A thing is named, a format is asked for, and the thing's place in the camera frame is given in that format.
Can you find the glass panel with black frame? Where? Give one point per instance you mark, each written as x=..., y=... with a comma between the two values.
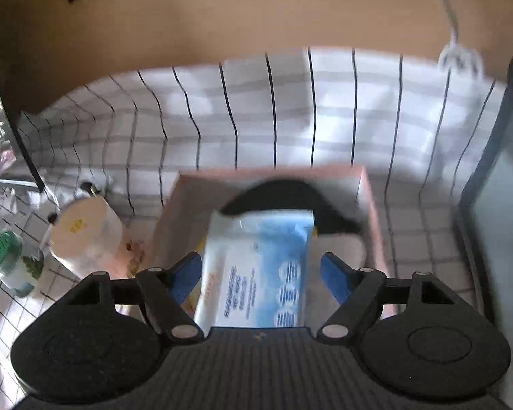
x=496, y=222

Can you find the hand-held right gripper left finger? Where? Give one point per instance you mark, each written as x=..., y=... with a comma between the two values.
x=184, y=275

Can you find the glass jar with wooden lid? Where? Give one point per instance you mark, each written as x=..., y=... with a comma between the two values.
x=83, y=230

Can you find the blue white wet wipes pack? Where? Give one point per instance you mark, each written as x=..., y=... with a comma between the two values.
x=256, y=260

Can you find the black cloth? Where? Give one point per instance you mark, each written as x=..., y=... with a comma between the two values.
x=308, y=200

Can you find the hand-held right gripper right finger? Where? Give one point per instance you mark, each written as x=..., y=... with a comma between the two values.
x=335, y=273

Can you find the plaid bed sheet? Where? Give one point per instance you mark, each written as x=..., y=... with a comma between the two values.
x=282, y=106

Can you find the white bottle with green lid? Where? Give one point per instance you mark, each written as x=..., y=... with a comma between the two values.
x=19, y=264

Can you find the pink cardboard box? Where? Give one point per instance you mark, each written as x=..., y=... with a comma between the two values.
x=370, y=205

